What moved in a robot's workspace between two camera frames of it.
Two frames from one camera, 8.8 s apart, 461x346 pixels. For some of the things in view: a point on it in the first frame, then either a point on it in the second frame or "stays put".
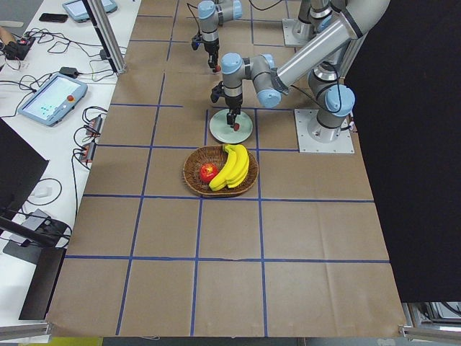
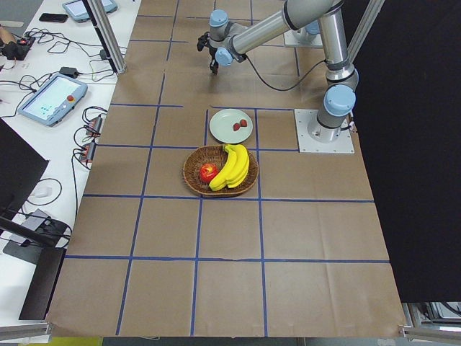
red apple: [207, 171] stays put
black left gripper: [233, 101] → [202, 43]
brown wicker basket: [216, 155] stays put
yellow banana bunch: [235, 170] stays put
